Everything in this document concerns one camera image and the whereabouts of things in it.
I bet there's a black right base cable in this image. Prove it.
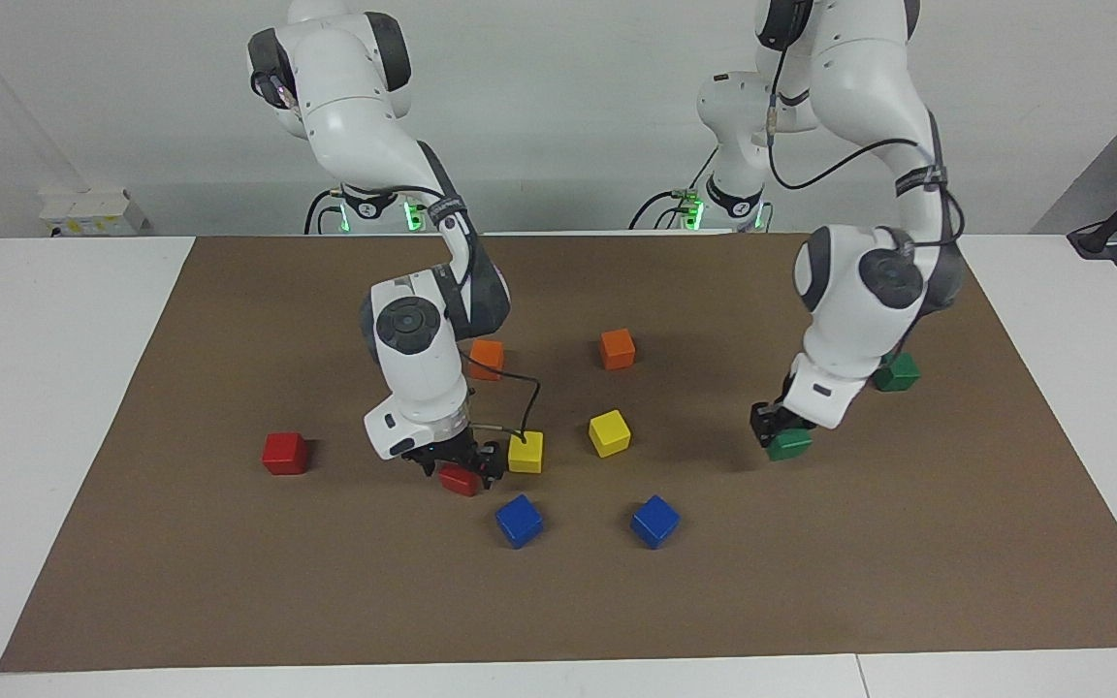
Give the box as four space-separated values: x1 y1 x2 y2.
303 186 347 237

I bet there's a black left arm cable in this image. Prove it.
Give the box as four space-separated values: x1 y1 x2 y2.
766 37 968 255

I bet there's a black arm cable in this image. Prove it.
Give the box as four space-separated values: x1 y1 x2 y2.
460 347 543 443
766 37 968 255

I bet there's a brown paper mat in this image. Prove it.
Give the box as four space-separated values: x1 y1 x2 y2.
0 233 1117 674

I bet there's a green wooden block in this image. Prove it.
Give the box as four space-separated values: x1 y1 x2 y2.
873 352 922 394
767 428 814 463

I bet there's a yellow wooden block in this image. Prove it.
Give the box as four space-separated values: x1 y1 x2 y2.
508 430 545 475
588 409 633 460

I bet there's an orange wooden block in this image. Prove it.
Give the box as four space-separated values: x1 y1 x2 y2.
599 328 637 371
468 339 506 382

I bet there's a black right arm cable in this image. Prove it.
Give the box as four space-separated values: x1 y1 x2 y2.
460 347 543 443

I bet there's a white box with labels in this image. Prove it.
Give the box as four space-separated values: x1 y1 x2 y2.
39 186 151 238

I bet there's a black base cable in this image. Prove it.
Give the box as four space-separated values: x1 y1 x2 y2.
303 186 347 237
627 186 707 232

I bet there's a black left base cable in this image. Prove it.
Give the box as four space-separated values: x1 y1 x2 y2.
627 186 707 232

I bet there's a blue wooden block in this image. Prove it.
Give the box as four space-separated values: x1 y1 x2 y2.
630 494 682 551
495 493 545 551

